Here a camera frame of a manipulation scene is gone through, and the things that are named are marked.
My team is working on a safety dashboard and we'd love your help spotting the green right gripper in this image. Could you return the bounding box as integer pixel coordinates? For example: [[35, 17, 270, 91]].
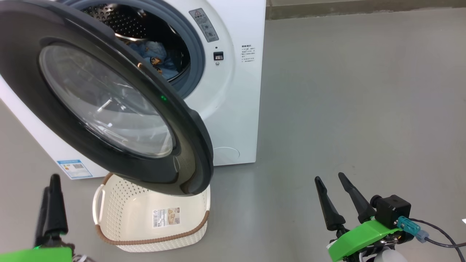
[[315, 172, 403, 262]]

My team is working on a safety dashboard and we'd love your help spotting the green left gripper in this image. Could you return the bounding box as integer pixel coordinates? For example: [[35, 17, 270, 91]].
[[0, 174, 73, 262]]

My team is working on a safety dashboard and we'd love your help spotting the washing machine glass door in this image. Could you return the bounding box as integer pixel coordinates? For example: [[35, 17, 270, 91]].
[[0, 0, 214, 197]]

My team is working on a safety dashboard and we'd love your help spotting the white front-load washing machine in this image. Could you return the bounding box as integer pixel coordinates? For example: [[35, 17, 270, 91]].
[[0, 0, 266, 179]]

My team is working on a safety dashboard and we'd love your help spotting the cream perforated plastic laundry basket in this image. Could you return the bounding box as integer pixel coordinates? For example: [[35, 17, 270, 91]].
[[92, 172, 211, 253]]

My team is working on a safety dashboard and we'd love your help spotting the black cable with teal plug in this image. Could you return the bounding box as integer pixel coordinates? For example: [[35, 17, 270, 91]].
[[397, 216, 466, 249]]

